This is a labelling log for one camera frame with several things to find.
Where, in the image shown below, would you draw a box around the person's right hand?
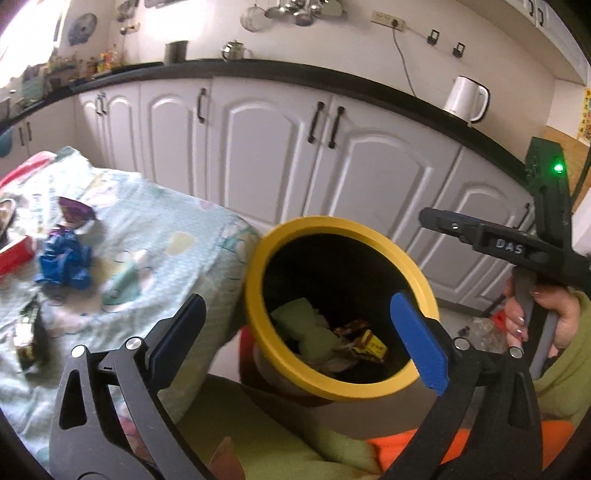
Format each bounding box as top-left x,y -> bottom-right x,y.
501,277 -> 581,352

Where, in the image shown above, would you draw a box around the black countertop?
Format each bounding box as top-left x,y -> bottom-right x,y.
0,59 -> 539,185

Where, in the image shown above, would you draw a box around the steel teapot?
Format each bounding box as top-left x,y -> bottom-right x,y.
222,40 -> 250,62

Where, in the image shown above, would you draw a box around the black power cable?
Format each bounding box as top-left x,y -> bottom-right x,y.
392,28 -> 417,99

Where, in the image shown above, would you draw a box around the red packet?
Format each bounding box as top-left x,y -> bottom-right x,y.
0,234 -> 35,278

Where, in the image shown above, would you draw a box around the row of hanging steel utensils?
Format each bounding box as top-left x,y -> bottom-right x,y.
264,0 -> 346,26

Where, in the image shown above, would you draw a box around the row of bottles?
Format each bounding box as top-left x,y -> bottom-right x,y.
46,44 -> 121,79

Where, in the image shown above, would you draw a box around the round wall decoration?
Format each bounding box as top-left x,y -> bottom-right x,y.
69,13 -> 99,46

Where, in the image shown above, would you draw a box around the person's right forearm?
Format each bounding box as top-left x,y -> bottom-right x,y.
536,295 -> 591,425

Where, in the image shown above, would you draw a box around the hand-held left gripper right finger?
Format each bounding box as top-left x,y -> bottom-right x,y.
383,291 -> 543,480

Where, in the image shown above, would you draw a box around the brown candy wrapper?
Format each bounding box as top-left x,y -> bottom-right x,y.
14,295 -> 44,370

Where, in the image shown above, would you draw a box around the person's green clothing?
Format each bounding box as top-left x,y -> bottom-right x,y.
175,374 -> 384,480

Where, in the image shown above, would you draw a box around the teal storage box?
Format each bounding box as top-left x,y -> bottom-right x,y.
22,65 -> 48,104

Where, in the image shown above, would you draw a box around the pink blanket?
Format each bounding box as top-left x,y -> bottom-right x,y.
0,152 -> 61,190

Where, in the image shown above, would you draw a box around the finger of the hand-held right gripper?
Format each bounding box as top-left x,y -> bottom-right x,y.
419,208 -> 543,271

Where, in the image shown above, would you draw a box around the wall poster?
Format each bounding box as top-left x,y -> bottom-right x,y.
579,88 -> 591,141

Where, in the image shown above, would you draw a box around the steel plate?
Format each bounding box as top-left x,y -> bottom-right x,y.
0,198 -> 16,241

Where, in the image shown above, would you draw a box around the hanging steel strainer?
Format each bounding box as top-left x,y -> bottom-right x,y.
240,4 -> 266,33

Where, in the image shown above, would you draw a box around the blue wrapper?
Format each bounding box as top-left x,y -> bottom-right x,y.
34,228 -> 93,291

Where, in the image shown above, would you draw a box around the tall steel pot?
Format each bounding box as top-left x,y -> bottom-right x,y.
165,41 -> 190,64

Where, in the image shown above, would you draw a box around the white upper cabinets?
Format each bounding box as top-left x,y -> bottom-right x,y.
522,0 -> 591,84

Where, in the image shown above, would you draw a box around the white electric kettle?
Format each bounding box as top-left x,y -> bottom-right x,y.
443,75 -> 490,123

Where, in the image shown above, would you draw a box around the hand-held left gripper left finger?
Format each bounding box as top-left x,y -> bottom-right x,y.
48,293 -> 208,480

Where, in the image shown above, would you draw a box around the window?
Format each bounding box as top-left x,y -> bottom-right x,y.
0,0 -> 61,84

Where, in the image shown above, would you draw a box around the wall socket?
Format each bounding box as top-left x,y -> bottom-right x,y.
370,10 -> 407,31

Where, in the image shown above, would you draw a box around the purple wrapper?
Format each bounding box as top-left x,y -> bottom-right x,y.
55,196 -> 98,234

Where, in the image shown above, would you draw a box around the orange cloth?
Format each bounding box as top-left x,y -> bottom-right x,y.
367,418 -> 573,480

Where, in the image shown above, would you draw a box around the white lower cabinets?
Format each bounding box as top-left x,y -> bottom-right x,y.
0,76 -> 536,315

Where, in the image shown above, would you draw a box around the clear plastic bag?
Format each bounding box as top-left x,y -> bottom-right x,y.
462,309 -> 507,352

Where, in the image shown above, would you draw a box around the yellow rimmed black bin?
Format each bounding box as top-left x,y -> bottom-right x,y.
244,215 -> 441,402

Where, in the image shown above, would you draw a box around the brown yellow wrapper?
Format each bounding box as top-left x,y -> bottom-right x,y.
333,325 -> 389,365

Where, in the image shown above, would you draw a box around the green mesh sponge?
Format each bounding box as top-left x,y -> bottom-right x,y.
270,298 -> 345,365

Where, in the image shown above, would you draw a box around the light blue cartoon blanket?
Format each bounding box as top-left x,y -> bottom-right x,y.
0,147 -> 262,462

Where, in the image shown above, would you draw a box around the white cabinets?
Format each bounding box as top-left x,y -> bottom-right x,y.
522,0 -> 591,84
0,76 -> 536,315

